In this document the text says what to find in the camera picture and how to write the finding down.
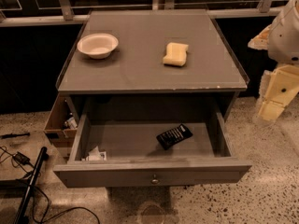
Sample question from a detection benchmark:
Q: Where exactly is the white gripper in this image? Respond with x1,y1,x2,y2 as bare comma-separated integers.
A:
248,14,299,121

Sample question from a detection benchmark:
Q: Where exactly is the black power adapter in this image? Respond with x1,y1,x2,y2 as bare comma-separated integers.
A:
13,152,30,165

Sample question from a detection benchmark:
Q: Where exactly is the black pole on floor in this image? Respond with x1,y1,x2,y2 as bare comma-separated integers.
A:
13,147,48,224

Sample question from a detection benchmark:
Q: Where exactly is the brown cardboard box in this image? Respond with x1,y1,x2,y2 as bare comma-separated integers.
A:
44,95,77,158

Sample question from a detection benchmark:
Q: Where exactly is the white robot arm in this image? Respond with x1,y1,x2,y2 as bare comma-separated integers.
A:
248,0,299,121

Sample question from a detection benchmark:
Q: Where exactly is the black cable on floor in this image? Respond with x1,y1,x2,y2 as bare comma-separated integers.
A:
0,145,101,224

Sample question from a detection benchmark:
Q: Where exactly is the metal window railing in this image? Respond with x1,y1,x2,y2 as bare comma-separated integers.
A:
0,0,289,26

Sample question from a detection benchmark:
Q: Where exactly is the white crumpled packet in drawer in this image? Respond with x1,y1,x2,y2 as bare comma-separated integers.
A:
82,147,107,161

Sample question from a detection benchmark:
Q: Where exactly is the open grey top drawer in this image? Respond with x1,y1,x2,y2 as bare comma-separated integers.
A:
52,110,253,189

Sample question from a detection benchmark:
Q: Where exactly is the yellow sponge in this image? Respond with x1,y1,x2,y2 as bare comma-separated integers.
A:
163,42,189,67

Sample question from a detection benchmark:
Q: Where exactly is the black tool on floor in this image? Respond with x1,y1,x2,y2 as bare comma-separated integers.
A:
0,133,30,139

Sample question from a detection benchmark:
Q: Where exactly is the small white bottle in box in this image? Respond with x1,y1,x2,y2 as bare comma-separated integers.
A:
64,117,78,130

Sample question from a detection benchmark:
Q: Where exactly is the grey cabinet with counter top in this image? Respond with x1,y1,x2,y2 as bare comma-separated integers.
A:
55,8,250,123

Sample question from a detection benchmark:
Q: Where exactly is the white paper bowl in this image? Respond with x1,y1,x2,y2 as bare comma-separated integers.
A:
77,34,119,59

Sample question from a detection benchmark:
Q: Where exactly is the round metal drawer knob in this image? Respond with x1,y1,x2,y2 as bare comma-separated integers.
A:
150,175,160,185

